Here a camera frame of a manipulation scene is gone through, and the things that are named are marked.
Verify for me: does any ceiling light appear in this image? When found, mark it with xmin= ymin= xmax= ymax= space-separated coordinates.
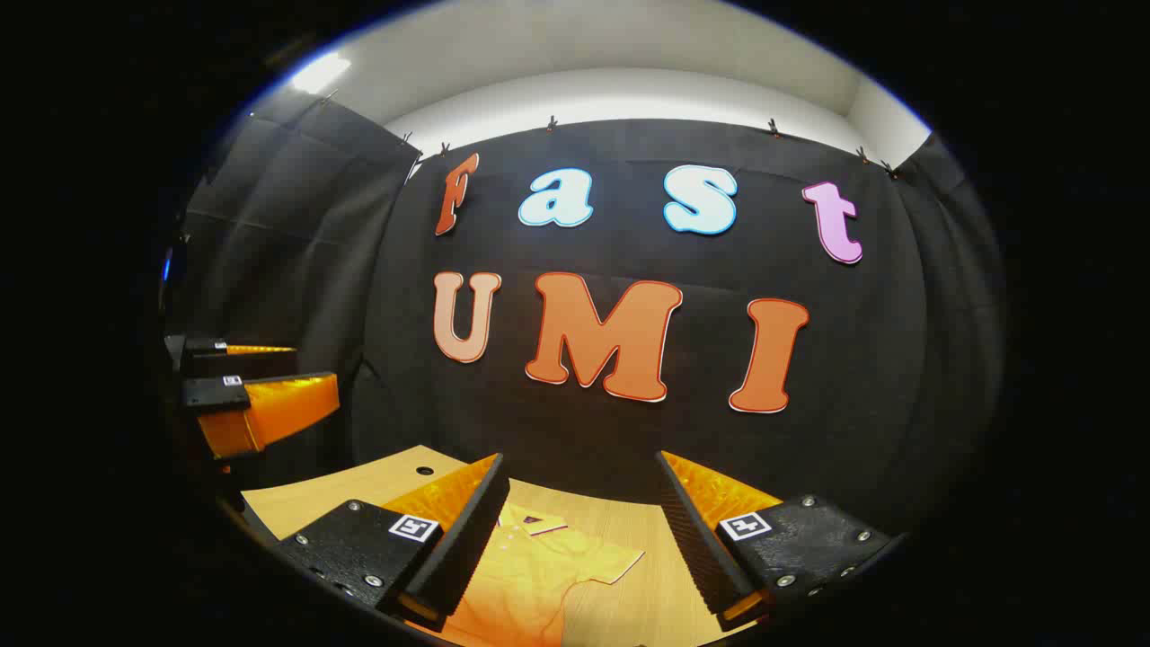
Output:
xmin=289 ymin=52 xmax=351 ymax=95

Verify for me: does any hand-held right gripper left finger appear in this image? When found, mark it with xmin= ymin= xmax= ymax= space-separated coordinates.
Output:
xmin=274 ymin=454 xmax=510 ymax=630

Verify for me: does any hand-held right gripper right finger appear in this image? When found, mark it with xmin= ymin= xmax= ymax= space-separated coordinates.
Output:
xmin=656 ymin=451 xmax=899 ymax=630

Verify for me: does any orange T-shirt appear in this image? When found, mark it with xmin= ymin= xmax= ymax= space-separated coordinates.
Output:
xmin=409 ymin=503 xmax=646 ymax=647

